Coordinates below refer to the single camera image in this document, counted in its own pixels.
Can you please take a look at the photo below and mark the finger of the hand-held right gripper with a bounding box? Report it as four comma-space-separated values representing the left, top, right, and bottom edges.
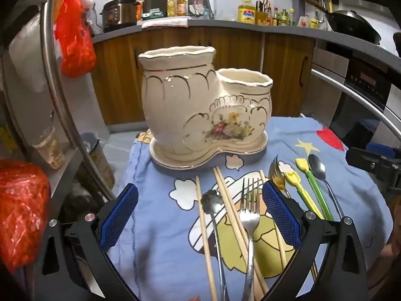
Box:
345, 142, 401, 195

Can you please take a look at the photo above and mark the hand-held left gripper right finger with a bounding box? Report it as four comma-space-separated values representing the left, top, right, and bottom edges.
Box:
261, 180, 376, 301

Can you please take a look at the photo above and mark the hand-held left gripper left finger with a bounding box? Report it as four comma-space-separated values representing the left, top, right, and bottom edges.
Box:
33, 182, 140, 301

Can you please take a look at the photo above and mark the yellow plastic spoon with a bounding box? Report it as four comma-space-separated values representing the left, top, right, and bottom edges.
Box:
284, 171, 324, 220

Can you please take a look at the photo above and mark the silver metal fork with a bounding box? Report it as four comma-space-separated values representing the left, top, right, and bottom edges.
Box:
240, 177, 261, 301

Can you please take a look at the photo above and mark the green-handled plastic spoon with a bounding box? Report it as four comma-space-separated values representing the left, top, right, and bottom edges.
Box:
295, 158, 334, 220

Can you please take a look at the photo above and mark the wooden chopstick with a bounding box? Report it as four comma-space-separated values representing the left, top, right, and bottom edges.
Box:
218, 167, 270, 298
259, 170, 318, 284
214, 168, 265, 301
196, 176, 218, 301

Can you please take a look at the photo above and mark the cream floral ceramic utensil holder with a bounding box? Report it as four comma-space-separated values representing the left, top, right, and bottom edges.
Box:
139, 46, 272, 164

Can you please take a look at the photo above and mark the blue cartoon printed cloth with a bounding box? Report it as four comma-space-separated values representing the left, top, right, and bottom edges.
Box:
121, 116, 392, 301

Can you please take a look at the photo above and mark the gold metal fork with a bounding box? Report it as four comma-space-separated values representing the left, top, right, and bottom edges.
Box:
268, 155, 291, 199

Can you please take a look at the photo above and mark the silver metal spoon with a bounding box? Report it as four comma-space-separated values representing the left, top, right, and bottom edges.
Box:
308, 154, 344, 219

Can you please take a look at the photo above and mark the flower-shaped metal spoon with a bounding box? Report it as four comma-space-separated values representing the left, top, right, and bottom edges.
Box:
200, 190, 230, 301

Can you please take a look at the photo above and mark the built-in oven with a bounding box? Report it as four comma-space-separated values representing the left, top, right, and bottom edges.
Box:
300, 47, 401, 153

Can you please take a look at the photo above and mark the cream ceramic holder saucer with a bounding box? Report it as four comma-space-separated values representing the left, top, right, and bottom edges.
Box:
149, 130, 269, 172

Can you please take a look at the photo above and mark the clear glass cup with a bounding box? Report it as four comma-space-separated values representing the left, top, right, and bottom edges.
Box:
31, 127, 66, 170

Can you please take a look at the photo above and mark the red mesh bag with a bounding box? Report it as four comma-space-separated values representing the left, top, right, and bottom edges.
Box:
0, 160, 52, 273

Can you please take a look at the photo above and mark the wooden kitchen cabinet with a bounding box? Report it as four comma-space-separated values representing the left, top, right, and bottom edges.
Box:
92, 33, 316, 126

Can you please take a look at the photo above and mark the black wok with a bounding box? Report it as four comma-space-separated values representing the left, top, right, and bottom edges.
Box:
297, 0, 382, 44

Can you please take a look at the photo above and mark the metal storage rack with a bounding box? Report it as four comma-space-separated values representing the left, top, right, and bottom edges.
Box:
0, 0, 117, 203

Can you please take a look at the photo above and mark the red plastic bag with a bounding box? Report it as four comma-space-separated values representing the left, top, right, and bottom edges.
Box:
55, 0, 97, 78

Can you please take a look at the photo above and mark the yellow knife block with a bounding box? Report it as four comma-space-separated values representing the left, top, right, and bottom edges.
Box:
255, 0, 274, 26

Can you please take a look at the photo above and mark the yellow oil container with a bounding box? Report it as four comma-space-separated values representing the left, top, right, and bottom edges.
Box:
238, 5, 257, 24

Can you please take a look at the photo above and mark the white towel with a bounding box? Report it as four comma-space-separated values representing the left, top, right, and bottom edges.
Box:
142, 16, 189, 29

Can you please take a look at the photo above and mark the electric pressure cooker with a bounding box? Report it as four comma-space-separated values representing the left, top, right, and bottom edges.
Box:
100, 0, 143, 32

